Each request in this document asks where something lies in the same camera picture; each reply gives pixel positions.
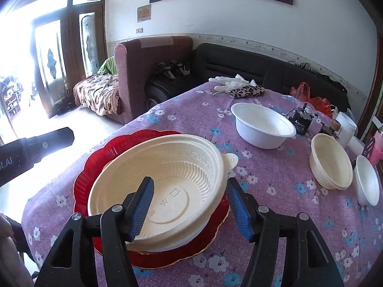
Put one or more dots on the small wall plaque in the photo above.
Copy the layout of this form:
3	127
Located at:
144	13

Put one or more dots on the leopard print pouch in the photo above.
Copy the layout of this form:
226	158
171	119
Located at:
247	92

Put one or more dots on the black power adapter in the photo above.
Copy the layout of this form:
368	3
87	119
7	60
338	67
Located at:
300	121

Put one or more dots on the purple floral tablecloth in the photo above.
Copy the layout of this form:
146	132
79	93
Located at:
185	119

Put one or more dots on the white gloves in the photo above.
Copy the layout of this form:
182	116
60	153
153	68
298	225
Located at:
230	82

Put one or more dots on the person's pink clothing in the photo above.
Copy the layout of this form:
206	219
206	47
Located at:
12	263

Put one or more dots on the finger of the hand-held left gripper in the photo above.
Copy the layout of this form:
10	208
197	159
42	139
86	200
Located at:
51	143

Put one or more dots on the large cream plastic bowl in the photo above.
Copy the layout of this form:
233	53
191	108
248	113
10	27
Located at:
185	167

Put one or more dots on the maroon armchair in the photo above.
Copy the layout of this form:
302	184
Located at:
140	74

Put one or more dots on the green cloth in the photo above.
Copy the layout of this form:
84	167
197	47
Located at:
107	65

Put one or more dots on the black sofa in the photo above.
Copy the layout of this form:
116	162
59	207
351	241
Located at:
239	62

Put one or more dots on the bottle with wooden cap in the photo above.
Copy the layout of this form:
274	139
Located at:
330	128

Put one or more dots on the black slotted spatula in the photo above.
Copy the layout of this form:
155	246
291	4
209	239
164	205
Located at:
368	149

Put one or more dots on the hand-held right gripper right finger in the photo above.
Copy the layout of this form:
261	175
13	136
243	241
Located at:
239	206

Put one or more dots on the red scalloped plate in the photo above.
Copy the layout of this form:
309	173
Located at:
98	161

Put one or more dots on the white plastic jar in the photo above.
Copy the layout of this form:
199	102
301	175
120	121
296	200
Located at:
347	128

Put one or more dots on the pink thermos with knitted sleeve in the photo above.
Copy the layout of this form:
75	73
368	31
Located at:
377	149

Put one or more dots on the small white foam bowl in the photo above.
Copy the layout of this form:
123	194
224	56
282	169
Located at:
263	125

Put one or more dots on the wooden door with stained glass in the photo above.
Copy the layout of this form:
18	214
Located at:
71	50

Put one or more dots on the black speaker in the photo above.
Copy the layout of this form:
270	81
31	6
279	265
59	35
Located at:
167	91

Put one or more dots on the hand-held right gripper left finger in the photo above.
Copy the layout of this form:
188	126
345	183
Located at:
143	203

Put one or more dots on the red plastic bag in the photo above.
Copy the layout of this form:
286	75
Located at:
302	91

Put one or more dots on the printed blanket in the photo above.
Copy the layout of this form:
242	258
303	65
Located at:
95	94

